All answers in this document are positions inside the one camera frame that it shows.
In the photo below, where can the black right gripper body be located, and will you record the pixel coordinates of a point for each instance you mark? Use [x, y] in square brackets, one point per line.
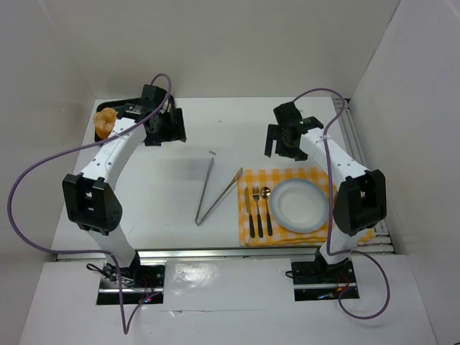
[279, 142]

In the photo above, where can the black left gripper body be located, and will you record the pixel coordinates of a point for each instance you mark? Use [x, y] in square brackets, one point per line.
[172, 129]

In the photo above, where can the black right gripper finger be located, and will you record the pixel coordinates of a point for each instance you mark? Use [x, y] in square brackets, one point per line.
[272, 134]
[290, 151]

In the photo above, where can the orange flower-shaped bread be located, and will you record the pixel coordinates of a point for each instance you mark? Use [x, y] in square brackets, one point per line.
[104, 122]

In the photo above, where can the metal tongs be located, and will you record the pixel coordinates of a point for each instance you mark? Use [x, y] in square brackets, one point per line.
[216, 186]

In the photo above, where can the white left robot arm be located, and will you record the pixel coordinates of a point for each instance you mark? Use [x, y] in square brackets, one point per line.
[89, 196]

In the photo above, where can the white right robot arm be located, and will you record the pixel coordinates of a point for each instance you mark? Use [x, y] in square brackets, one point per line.
[360, 201]

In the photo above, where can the black serving tray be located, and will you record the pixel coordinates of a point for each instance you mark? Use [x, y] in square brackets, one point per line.
[118, 119]

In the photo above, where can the white plate blue rim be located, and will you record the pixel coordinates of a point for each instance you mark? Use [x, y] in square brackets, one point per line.
[299, 205]

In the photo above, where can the yellow checkered cloth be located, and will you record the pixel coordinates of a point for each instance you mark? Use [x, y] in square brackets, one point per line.
[281, 236]

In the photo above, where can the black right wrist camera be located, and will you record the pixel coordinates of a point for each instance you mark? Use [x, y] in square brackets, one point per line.
[287, 113]

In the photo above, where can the gold spoon black handle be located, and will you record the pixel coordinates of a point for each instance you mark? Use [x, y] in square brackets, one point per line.
[265, 193]

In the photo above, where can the gold fork black handle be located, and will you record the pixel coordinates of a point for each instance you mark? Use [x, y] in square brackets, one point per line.
[256, 198]

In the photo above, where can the gold knife black handle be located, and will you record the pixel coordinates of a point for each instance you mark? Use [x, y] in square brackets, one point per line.
[249, 212]

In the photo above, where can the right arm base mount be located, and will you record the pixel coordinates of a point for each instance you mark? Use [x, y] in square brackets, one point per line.
[310, 285]

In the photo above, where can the aluminium rail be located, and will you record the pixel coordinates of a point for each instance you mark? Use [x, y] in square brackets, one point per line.
[373, 248]

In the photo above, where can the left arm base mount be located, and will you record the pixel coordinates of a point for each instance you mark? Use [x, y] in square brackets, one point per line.
[146, 287]

